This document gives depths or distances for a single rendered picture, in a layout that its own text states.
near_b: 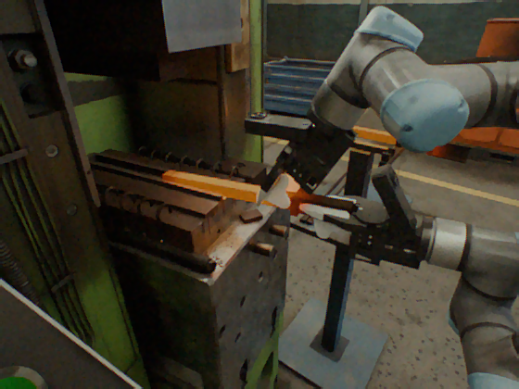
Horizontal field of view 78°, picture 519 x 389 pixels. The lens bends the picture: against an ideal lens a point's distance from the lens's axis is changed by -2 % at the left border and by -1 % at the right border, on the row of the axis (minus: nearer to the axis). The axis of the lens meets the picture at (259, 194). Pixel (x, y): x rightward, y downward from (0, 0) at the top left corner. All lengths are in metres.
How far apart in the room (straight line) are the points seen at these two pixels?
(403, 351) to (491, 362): 1.20
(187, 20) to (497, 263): 0.54
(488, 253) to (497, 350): 0.12
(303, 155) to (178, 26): 0.25
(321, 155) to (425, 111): 0.21
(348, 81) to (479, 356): 0.40
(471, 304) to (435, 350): 1.18
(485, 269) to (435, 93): 0.29
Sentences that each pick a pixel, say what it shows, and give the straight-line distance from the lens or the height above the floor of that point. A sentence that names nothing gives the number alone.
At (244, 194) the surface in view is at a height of 1.01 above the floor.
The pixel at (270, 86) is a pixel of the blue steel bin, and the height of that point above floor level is 0.42.
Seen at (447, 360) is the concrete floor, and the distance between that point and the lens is 1.77.
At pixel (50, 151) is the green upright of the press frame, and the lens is 0.55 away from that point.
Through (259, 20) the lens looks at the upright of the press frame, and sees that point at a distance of 1.05.
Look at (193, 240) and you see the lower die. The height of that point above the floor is 0.96.
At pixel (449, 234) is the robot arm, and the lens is 0.55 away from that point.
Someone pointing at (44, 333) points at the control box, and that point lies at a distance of 0.32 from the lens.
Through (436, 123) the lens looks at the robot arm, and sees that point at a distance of 0.38.
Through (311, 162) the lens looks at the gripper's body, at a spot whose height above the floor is 1.11.
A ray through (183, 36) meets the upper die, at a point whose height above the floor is 1.29.
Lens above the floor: 1.32
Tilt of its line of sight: 30 degrees down
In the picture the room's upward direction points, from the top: straight up
